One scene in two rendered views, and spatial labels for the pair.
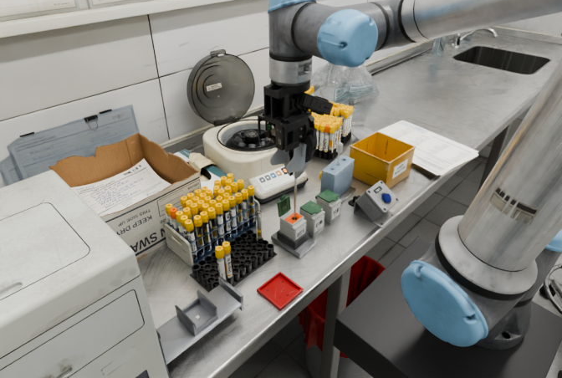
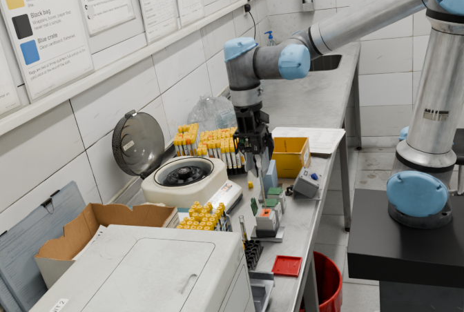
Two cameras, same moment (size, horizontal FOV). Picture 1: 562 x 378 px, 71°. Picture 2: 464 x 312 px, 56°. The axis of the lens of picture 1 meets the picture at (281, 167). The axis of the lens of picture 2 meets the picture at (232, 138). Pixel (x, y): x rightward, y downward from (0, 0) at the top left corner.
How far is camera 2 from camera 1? 48 cm
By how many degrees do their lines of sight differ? 22
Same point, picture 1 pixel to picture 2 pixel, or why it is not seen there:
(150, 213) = not seen: hidden behind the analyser
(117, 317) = (242, 288)
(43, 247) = (179, 255)
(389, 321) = (378, 239)
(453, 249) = (413, 155)
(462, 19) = (354, 34)
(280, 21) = (241, 63)
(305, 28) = (266, 62)
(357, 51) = (305, 67)
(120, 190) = not seen: hidden behind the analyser
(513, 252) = (445, 140)
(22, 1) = not seen: outside the picture
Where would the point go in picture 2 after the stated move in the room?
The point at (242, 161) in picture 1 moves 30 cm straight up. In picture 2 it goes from (195, 191) to (174, 96)
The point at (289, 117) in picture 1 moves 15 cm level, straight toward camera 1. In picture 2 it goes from (255, 129) to (288, 148)
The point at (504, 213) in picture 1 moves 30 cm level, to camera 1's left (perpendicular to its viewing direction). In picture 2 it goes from (433, 120) to (303, 172)
